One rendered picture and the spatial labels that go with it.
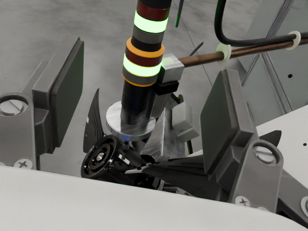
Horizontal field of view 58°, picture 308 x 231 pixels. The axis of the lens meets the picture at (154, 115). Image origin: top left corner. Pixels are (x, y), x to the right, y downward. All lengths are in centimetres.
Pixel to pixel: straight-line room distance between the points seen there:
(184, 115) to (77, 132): 154
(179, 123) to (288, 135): 30
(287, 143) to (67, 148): 174
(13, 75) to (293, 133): 251
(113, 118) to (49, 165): 175
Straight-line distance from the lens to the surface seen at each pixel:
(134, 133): 37
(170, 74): 35
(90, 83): 276
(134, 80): 32
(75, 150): 219
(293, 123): 76
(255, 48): 46
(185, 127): 86
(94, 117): 85
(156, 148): 78
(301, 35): 55
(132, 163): 60
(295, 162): 70
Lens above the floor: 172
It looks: 43 degrees down
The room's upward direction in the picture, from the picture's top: 15 degrees clockwise
